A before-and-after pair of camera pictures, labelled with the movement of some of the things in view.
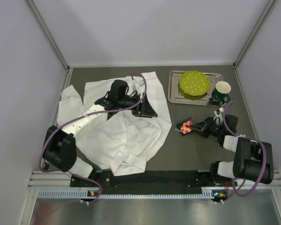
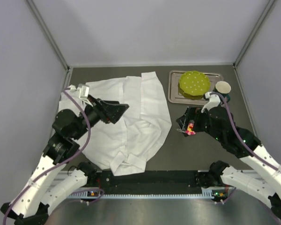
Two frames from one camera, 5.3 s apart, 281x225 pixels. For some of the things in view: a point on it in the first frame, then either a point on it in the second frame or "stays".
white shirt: [124, 143] stays
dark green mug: [221, 91] stays
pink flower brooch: [186, 127] stays
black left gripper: [137, 108] -> [102, 110]
